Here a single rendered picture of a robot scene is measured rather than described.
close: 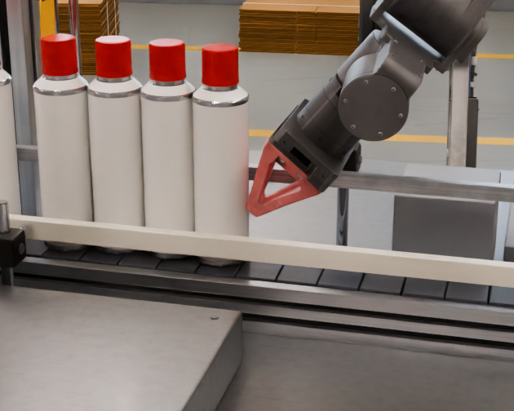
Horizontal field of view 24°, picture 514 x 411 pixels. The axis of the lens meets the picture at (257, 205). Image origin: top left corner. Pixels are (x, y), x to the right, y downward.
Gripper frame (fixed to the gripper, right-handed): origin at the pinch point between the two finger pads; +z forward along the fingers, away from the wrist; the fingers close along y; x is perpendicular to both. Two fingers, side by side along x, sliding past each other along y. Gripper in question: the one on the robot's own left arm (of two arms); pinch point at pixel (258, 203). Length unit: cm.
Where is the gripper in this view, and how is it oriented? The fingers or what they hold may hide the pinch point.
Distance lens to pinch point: 110.8
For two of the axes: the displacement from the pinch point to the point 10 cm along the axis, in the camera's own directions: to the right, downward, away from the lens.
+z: -6.2, 6.7, 4.1
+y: -2.4, 3.3, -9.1
